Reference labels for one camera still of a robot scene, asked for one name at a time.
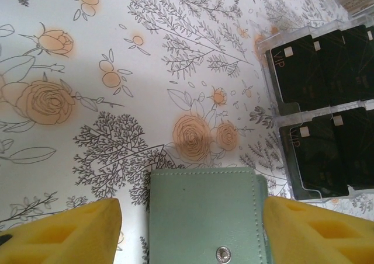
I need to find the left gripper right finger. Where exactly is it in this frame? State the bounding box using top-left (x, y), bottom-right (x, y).
top-left (262, 196), bottom-right (374, 264)

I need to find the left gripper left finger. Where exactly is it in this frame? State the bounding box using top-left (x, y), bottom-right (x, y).
top-left (0, 198), bottom-right (123, 264)

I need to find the floral patterned table cover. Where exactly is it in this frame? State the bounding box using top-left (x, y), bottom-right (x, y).
top-left (0, 0), bottom-right (374, 264)

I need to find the black VIP credit card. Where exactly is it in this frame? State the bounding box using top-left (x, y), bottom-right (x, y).
top-left (311, 29), bottom-right (369, 107)
top-left (333, 107), bottom-right (374, 189)
top-left (341, 24), bottom-right (374, 101)
top-left (279, 120), bottom-right (350, 197)
top-left (270, 34), bottom-right (333, 105)

